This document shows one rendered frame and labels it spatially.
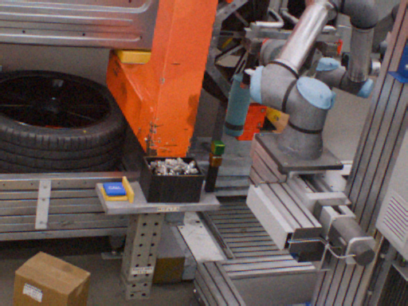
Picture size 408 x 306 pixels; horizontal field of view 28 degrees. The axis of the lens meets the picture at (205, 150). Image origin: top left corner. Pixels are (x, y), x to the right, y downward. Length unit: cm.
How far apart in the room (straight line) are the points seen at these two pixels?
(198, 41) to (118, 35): 57
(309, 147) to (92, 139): 97
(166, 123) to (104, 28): 56
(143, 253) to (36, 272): 40
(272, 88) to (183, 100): 49
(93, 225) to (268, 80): 103
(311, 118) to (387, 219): 41
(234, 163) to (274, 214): 135
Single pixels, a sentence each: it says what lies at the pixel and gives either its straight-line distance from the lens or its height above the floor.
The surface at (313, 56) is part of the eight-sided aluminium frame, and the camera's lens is 359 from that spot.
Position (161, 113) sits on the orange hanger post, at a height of 71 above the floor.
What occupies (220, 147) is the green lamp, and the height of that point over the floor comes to 65.
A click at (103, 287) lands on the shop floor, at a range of 323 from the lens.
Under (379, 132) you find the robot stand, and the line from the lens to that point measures 252.
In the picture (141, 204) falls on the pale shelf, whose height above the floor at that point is 45.
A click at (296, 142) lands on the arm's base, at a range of 261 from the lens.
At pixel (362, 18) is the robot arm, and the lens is 281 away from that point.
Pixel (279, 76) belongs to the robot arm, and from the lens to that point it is 262.
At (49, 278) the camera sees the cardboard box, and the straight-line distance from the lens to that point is 295.
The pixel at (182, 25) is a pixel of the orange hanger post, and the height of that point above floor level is 105.
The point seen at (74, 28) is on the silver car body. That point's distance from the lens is 333.
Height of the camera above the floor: 196
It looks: 27 degrees down
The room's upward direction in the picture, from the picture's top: 12 degrees clockwise
